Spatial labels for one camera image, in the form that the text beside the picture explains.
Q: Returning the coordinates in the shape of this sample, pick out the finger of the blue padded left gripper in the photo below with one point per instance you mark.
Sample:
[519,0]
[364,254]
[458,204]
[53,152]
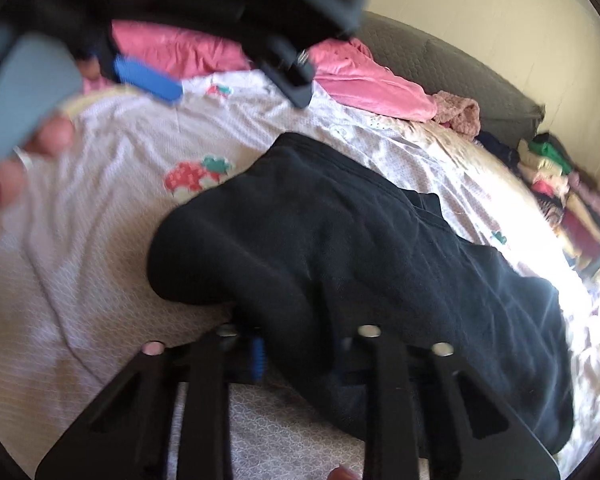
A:
[145,78]

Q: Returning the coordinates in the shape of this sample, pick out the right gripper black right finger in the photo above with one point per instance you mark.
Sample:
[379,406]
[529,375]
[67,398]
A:
[356,356]

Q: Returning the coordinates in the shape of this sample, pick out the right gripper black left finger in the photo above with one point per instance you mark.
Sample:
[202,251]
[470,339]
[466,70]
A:
[243,354]

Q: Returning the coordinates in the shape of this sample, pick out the black sweater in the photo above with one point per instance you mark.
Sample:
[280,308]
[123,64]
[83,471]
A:
[307,244]

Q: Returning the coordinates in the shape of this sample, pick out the stack of folded clothes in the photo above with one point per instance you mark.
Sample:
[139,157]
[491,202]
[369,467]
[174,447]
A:
[568,197]

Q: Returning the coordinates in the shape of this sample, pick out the left hand red nails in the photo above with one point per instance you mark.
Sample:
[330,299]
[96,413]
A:
[52,138]

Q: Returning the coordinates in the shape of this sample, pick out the lilac strawberry bed sheet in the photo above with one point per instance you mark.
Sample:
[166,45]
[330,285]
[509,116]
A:
[75,304]

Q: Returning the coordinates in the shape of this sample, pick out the pink quilt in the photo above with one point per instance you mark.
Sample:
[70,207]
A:
[346,70]

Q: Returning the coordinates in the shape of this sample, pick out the dark navy garment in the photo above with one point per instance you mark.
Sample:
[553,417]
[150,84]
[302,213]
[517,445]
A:
[504,153]

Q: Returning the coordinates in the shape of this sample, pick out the dusty pink fluffy garment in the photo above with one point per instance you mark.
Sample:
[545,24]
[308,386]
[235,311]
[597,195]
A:
[457,113]

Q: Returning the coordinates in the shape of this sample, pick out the grey-green headboard cushion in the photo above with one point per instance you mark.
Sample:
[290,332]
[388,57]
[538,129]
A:
[437,66]

